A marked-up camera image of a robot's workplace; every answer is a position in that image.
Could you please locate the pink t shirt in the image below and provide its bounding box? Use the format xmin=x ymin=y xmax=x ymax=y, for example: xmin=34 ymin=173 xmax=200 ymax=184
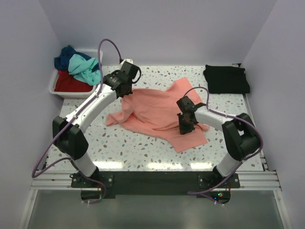
xmin=106 ymin=77 xmax=209 ymax=153

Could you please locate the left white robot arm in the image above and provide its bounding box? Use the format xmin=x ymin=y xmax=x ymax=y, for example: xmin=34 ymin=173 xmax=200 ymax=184
xmin=52 ymin=60 xmax=142 ymax=187

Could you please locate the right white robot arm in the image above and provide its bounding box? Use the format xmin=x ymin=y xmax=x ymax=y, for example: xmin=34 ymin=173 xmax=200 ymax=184
xmin=176 ymin=96 xmax=263 ymax=187

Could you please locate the white plastic laundry basket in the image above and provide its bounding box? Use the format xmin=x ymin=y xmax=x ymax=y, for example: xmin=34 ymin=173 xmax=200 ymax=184
xmin=48 ymin=48 xmax=98 ymax=99

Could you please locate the teal t shirt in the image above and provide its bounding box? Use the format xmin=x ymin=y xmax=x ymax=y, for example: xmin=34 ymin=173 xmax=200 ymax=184
xmin=68 ymin=54 xmax=101 ymax=86

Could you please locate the folded black t shirt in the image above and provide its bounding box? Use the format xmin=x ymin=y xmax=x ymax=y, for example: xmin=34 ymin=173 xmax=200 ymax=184
xmin=203 ymin=65 xmax=250 ymax=94

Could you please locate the red t shirt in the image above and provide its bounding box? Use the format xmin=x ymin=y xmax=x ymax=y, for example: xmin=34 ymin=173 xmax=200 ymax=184
xmin=54 ymin=70 xmax=93 ymax=93

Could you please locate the navy blue t shirt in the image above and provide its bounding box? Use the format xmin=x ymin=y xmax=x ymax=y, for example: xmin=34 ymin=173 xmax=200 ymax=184
xmin=54 ymin=45 xmax=91 ymax=70

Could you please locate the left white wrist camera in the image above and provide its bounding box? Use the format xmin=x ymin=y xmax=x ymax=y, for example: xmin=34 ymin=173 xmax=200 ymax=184
xmin=120 ymin=59 xmax=133 ymax=67

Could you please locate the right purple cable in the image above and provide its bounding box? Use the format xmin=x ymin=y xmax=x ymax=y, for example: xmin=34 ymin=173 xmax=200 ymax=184
xmin=183 ymin=86 xmax=264 ymax=200

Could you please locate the purple cable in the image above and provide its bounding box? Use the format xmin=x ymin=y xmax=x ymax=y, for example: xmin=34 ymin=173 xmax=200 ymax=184
xmin=31 ymin=39 xmax=123 ymax=205
xmin=183 ymin=86 xmax=264 ymax=200

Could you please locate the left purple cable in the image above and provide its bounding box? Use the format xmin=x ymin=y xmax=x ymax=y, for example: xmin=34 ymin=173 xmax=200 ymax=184
xmin=31 ymin=39 xmax=123 ymax=205

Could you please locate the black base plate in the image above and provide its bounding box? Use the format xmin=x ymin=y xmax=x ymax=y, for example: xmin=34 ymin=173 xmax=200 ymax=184
xmin=70 ymin=171 xmax=241 ymax=203

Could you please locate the aluminium frame rail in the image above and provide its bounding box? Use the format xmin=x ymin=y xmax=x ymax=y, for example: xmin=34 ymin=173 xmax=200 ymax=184
xmin=30 ymin=171 xmax=281 ymax=191

